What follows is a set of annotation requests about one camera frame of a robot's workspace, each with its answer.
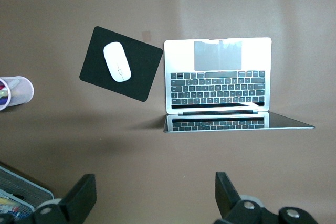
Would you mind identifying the silver laptop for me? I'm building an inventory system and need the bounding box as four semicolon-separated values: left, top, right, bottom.
163;37;316;133

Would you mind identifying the pink mesh pen cup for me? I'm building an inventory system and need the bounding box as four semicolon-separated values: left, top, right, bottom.
0;76;35;111

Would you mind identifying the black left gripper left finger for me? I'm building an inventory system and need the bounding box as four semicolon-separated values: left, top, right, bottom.
31;173;97;224

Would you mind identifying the white computer mouse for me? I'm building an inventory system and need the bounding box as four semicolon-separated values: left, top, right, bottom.
103;41;132;82

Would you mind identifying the metal mesh desk organizer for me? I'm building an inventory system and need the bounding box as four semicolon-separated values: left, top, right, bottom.
0;161;55;221

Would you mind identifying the black mouse pad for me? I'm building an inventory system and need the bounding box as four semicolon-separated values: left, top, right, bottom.
79;26;164;102

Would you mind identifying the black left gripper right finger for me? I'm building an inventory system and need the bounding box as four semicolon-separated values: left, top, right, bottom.
214;172;318;224

